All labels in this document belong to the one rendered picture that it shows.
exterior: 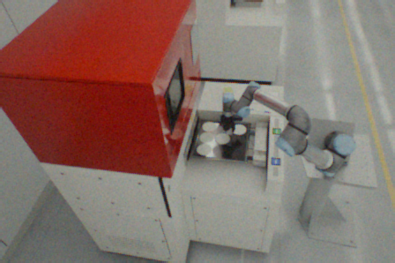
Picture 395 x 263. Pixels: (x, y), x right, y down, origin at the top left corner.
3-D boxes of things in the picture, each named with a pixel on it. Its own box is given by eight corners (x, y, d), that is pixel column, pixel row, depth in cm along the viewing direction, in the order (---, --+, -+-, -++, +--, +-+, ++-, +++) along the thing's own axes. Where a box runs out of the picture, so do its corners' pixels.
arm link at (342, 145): (354, 139, 187) (361, 141, 174) (342, 158, 189) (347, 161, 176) (337, 130, 189) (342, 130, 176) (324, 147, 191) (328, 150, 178)
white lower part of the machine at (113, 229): (102, 254, 254) (66, 202, 195) (136, 174, 309) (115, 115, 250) (185, 269, 241) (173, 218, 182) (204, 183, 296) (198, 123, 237)
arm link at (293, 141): (350, 160, 182) (300, 128, 150) (335, 180, 184) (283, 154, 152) (333, 151, 192) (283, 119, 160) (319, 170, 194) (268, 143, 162)
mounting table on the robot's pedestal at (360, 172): (362, 147, 225) (368, 135, 216) (370, 199, 196) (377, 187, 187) (298, 139, 235) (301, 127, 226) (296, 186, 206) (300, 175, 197)
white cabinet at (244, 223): (190, 244, 254) (180, 190, 196) (209, 155, 319) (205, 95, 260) (269, 258, 242) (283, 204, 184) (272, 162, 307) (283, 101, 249)
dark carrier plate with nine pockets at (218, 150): (193, 155, 205) (193, 154, 204) (202, 120, 228) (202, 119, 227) (244, 161, 198) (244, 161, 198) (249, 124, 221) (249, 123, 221)
